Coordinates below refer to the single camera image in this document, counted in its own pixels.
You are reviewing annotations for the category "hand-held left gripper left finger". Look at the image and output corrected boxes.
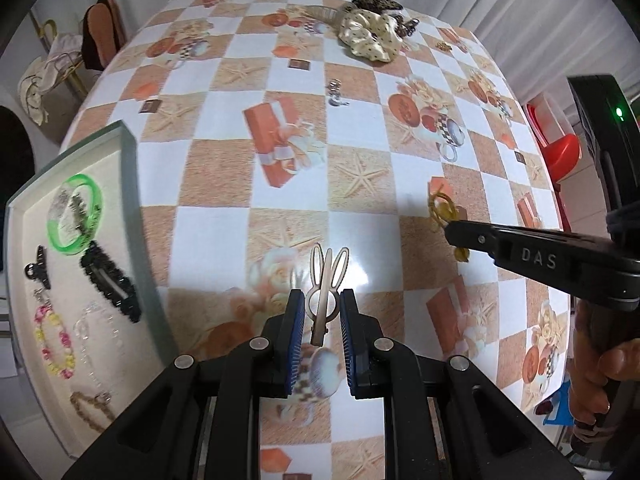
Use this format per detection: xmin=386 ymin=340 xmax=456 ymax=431
xmin=62 ymin=289 xmax=306 ymax=480

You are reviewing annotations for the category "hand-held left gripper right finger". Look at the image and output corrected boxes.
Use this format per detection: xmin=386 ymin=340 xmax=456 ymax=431
xmin=340 ymin=289 xmax=583 ymax=480

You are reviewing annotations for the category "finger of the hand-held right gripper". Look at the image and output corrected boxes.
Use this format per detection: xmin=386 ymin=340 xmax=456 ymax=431
xmin=442 ymin=219 xmax=621 ymax=282

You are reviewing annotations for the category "beige rabbit-ear hair clip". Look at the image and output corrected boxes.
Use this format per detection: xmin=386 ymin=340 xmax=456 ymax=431
xmin=306 ymin=245 xmax=350 ymax=346

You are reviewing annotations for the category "black scalloped barrette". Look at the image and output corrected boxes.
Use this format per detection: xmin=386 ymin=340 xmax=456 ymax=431
xmin=80 ymin=241 xmax=144 ymax=325

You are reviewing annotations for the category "clear bead bracelet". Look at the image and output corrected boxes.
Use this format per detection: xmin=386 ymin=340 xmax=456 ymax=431
xmin=74 ymin=302 xmax=124 ymax=396

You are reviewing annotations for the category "grey white jewelry tray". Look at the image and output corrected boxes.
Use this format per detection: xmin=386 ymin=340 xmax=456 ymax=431
xmin=5 ymin=120 xmax=181 ymax=461

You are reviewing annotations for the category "pink yellow beaded bracelet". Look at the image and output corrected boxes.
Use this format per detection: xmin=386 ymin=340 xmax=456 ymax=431
xmin=32 ymin=287 xmax=77 ymax=380

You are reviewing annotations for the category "person's right hand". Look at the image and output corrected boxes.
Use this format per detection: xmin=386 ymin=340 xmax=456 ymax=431
xmin=569 ymin=300 xmax=640 ymax=431

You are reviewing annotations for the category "red plastic stool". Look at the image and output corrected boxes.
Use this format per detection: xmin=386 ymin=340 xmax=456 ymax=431
xmin=525 ymin=92 xmax=584 ymax=191

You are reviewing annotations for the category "checkered printed tablecloth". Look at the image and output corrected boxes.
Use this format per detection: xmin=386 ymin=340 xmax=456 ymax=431
xmin=60 ymin=0 xmax=574 ymax=480

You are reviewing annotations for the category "blue plastic object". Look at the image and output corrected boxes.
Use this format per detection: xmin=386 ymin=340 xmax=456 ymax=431
xmin=537 ymin=377 xmax=574 ymax=429

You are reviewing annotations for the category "white curtain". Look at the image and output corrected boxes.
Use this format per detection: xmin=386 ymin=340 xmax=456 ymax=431
xmin=415 ymin=0 xmax=603 ymax=102

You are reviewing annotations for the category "green bangle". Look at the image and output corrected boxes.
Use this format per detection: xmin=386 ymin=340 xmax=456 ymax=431
xmin=47 ymin=173 xmax=106 ymax=257

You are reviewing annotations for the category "small black claw clip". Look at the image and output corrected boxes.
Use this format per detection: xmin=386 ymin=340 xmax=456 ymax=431
xmin=22 ymin=245 xmax=53 ymax=291

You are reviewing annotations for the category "cream dotted scrunchie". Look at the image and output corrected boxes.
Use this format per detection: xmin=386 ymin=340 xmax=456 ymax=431
xmin=337 ymin=10 xmax=401 ymax=64

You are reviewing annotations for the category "leopard print scrunchie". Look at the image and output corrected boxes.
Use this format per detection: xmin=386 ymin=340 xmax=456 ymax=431
xmin=350 ymin=0 xmax=405 ymax=14

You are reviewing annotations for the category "cream cloth bag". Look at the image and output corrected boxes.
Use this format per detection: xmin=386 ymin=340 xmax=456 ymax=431
xmin=17 ymin=35 xmax=84 ymax=126

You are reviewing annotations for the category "gold metal rack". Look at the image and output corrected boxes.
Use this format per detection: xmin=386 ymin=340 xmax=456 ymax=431
xmin=30 ymin=10 xmax=92 ymax=97

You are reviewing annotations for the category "brown bead bracelet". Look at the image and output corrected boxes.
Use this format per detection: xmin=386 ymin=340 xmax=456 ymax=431
xmin=70 ymin=391 xmax=119 ymax=434

